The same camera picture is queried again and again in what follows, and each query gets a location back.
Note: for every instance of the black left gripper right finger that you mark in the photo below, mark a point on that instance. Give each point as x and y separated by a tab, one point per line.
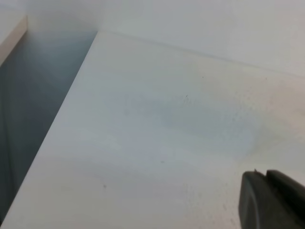
282	181

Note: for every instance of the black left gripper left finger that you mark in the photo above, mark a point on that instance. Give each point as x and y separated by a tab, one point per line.
264	206

